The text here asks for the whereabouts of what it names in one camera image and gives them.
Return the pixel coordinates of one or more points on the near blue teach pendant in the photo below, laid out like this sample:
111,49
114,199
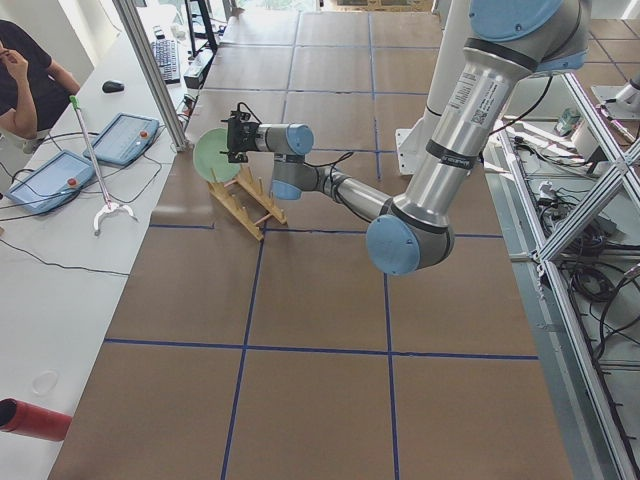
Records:
53,183

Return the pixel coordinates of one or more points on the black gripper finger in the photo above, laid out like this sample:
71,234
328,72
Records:
237,157

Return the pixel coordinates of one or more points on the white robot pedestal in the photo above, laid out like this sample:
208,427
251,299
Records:
411,143

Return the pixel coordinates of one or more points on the black computer mouse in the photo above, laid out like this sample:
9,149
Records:
112,86

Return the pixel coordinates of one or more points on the red cylinder bottle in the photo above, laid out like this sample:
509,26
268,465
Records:
30,420

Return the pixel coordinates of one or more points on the wooden dish rack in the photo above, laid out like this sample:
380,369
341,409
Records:
248,201

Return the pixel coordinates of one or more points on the blue teach pendant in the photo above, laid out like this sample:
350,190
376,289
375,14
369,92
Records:
124,139
53,183

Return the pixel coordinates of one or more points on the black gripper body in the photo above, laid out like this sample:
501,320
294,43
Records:
248,136

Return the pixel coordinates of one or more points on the white reacher grabber tool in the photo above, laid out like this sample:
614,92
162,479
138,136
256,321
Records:
110,207

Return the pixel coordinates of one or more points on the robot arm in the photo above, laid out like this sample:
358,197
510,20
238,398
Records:
501,43

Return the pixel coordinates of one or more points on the person in black shirt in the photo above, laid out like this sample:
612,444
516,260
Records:
35,89

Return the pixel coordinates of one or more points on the black keyboard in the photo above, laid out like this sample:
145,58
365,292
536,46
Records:
166,55

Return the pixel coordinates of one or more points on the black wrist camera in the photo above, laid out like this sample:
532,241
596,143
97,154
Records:
243,113

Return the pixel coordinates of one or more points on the aluminium frame post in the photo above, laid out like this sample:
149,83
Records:
136,33

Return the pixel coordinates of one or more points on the far blue teach pendant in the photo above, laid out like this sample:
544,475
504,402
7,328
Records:
124,139

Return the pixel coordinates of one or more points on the light green round plate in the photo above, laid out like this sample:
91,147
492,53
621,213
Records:
209,157

